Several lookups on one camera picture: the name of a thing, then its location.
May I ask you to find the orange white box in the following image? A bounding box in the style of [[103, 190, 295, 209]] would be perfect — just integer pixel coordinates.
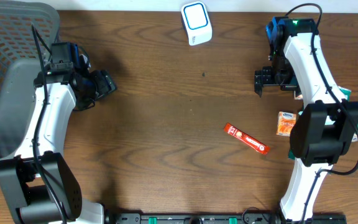
[[276, 111, 296, 136]]

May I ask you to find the green white sponge package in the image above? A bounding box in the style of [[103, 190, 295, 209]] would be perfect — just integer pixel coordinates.
[[288, 86, 351, 160]]

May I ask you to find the red sachet packet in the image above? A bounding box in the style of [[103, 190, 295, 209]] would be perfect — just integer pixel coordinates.
[[224, 123, 270, 155]]

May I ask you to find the orange small box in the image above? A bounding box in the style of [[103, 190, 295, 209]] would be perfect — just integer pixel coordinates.
[[294, 91, 303, 100]]

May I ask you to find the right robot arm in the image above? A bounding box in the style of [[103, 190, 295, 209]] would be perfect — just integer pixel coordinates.
[[254, 16, 358, 223]]

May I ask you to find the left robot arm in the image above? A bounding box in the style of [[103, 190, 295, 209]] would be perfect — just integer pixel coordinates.
[[0, 42, 117, 223]]

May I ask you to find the white barcode scanner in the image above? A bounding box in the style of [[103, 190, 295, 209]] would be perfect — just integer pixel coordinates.
[[181, 1, 213, 46]]

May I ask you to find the grey plastic mesh basket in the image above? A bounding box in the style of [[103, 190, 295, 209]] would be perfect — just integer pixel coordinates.
[[0, 0, 60, 169]]

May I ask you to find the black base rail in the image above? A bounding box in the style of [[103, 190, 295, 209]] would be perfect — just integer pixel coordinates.
[[104, 212, 347, 224]]

